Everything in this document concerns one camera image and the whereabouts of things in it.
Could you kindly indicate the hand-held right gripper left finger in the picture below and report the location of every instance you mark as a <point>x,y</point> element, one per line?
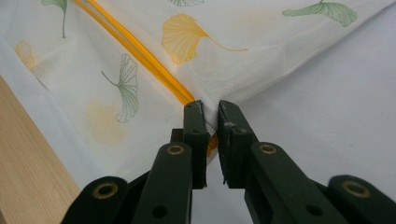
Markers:
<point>194,140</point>

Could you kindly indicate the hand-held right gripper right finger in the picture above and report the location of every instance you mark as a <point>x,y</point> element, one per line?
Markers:
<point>236,146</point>

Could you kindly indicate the light wooden table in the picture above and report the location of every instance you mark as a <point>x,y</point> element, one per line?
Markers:
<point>28,168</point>

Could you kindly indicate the white table cover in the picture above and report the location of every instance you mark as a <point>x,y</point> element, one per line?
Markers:
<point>311,124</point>

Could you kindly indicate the leaf-print mesh laundry bag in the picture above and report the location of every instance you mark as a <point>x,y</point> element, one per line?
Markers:
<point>218,71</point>

